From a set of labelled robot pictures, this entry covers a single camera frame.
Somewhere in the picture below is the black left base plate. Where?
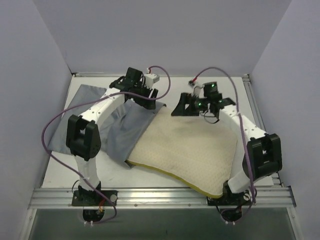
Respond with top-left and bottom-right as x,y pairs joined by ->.
71,190 -> 118,207

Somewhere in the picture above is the aluminium right side rail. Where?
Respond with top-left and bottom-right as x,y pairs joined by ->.
242,74 -> 283,186

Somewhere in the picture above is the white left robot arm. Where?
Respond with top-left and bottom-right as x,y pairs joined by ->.
66,67 -> 160,206

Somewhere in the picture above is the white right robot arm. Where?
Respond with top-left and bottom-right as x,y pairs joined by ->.
171,80 -> 283,205

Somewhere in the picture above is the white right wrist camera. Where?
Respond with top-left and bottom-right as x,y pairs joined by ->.
192,84 -> 204,96

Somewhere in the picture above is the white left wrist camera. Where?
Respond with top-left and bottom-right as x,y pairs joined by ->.
144,73 -> 160,89

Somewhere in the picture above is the grey pillowcase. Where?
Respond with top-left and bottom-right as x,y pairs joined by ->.
47,100 -> 165,164

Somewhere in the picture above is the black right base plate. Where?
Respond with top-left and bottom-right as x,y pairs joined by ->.
206,182 -> 250,207

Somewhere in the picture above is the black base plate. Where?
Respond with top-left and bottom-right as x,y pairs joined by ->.
206,182 -> 250,207
71,190 -> 118,207

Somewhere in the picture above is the aluminium rail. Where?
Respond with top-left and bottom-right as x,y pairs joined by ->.
29,186 -> 296,210
242,74 -> 283,186

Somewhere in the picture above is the aluminium front rail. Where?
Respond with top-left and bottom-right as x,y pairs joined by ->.
29,186 -> 296,210

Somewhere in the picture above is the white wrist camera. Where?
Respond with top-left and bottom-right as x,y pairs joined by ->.
144,73 -> 160,89
192,84 -> 204,96

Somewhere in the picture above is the cream pillow yellow edge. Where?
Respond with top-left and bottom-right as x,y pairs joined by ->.
127,107 -> 238,198

